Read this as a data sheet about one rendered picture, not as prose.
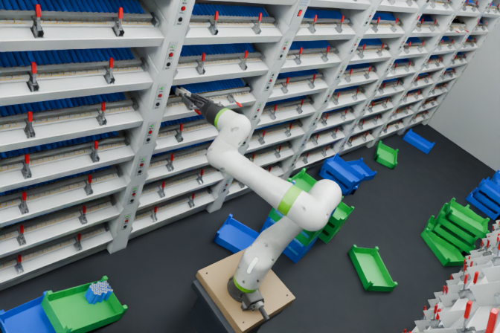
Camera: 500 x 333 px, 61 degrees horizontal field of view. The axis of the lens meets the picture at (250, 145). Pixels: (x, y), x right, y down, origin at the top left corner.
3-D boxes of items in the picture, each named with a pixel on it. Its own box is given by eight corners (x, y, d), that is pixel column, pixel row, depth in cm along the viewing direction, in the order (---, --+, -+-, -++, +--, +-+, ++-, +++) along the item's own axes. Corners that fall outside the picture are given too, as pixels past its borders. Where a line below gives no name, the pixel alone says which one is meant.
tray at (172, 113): (251, 105, 230) (261, 94, 224) (158, 123, 188) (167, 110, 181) (234, 75, 236) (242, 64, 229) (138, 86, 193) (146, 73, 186)
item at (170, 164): (230, 157, 251) (242, 146, 242) (140, 184, 208) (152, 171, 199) (213, 129, 256) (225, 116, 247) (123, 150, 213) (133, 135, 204)
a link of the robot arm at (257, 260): (267, 276, 198) (281, 250, 187) (251, 299, 185) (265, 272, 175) (244, 260, 201) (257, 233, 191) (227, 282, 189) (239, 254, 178)
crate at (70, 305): (99, 286, 208) (106, 275, 206) (120, 319, 199) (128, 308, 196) (39, 303, 183) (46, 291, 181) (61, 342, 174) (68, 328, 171)
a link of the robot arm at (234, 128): (260, 125, 172) (247, 117, 163) (244, 152, 173) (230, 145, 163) (236, 111, 180) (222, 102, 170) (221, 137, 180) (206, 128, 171)
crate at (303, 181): (338, 206, 259) (344, 196, 255) (323, 219, 244) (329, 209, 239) (298, 176, 270) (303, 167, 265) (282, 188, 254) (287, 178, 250)
